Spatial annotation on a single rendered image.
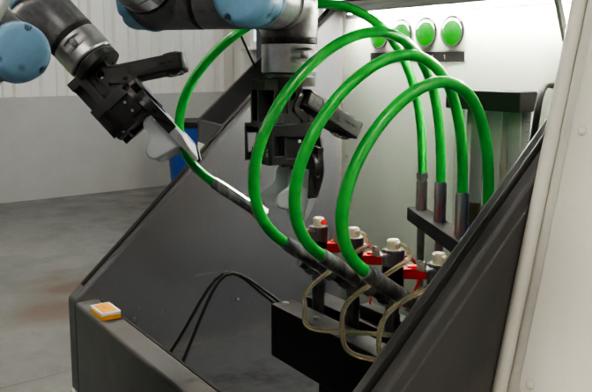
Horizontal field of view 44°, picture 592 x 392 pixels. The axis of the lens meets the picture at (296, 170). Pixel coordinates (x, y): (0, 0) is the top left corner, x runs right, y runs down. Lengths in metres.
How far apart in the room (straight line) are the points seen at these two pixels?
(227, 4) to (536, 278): 0.45
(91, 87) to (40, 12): 0.13
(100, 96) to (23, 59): 0.17
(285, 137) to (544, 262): 0.37
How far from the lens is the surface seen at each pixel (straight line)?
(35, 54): 0.99
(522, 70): 1.14
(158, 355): 1.02
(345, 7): 1.12
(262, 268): 1.40
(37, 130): 7.60
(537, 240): 0.80
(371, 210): 1.41
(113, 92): 1.09
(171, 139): 1.07
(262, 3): 0.86
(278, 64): 0.97
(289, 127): 0.97
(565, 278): 0.77
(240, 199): 1.11
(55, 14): 1.14
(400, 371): 0.73
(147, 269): 1.29
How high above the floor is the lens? 1.33
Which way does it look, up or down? 8 degrees down
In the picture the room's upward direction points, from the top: straight up
